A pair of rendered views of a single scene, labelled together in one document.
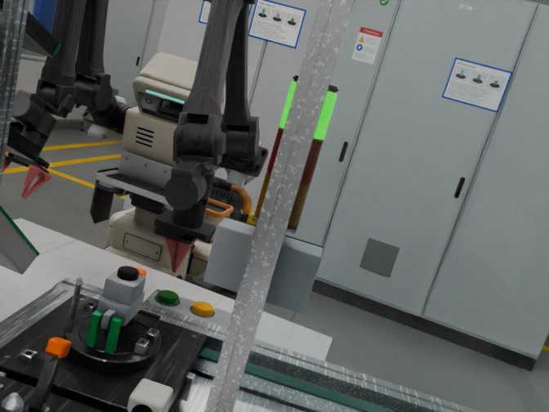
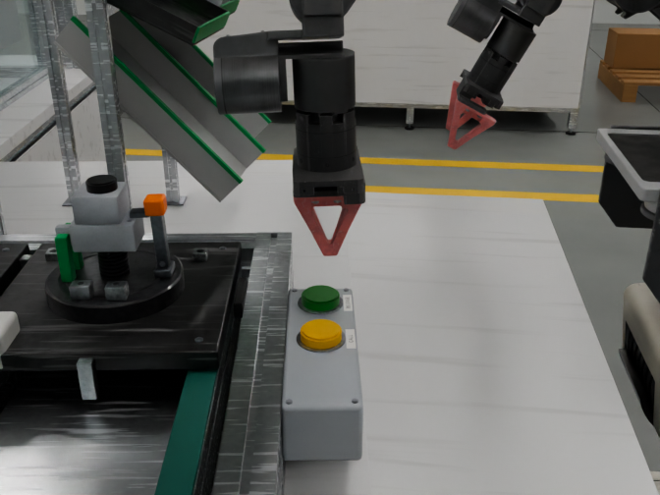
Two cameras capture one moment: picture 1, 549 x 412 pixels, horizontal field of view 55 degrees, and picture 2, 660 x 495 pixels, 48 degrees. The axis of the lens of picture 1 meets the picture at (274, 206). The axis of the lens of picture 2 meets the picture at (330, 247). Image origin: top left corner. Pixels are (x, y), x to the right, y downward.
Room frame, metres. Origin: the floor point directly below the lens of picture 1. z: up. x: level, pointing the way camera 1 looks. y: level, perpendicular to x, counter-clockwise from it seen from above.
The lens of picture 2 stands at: (0.86, -0.53, 1.35)
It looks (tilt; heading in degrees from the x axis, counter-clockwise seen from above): 25 degrees down; 85
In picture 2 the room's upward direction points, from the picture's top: straight up
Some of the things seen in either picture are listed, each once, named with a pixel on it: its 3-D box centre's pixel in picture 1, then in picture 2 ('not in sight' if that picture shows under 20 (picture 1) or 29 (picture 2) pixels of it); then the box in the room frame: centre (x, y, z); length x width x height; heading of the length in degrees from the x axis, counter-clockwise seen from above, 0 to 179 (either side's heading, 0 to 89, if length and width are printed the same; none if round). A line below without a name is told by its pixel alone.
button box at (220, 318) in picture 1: (198, 324); (321, 363); (0.90, 0.08, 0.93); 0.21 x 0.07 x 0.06; 86
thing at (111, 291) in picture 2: (151, 335); (117, 290); (0.70, 0.12, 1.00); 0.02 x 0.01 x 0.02; 176
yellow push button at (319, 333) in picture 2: (202, 310); (320, 337); (0.90, 0.08, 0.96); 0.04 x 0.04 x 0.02
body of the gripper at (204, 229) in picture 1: (189, 212); (326, 143); (0.91, 0.15, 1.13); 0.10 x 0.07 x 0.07; 87
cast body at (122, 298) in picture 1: (121, 294); (95, 211); (0.68, 0.18, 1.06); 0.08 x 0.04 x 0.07; 176
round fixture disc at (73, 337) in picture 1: (112, 339); (116, 281); (0.69, 0.18, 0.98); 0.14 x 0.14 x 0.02
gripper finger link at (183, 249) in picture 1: (174, 246); (328, 207); (0.92, 0.16, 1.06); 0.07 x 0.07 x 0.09; 87
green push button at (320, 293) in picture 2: (167, 299); (320, 302); (0.91, 0.15, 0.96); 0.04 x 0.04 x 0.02
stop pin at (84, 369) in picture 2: (187, 386); (87, 378); (0.68, 0.05, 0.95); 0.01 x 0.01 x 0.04; 86
